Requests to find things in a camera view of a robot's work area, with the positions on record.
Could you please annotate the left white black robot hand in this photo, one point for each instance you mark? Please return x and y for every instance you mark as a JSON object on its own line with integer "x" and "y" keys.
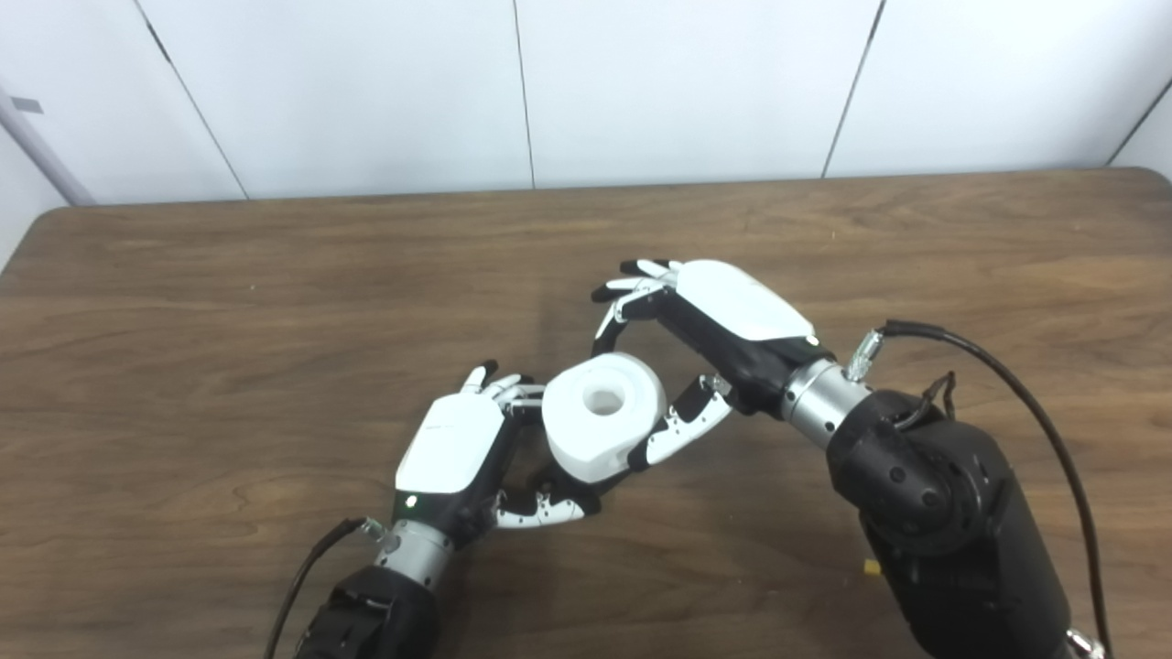
{"x": 449, "y": 448}

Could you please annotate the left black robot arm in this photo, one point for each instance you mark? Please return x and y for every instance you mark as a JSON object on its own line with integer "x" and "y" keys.
{"x": 385, "y": 613}

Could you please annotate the grey wall corner post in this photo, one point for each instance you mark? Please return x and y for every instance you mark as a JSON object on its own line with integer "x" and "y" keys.
{"x": 41, "y": 151}

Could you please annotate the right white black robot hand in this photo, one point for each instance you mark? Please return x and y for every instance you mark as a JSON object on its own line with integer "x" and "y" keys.
{"x": 742, "y": 311}

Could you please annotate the round white plastic piece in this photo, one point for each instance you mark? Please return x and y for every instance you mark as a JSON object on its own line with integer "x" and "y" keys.
{"x": 595, "y": 430}

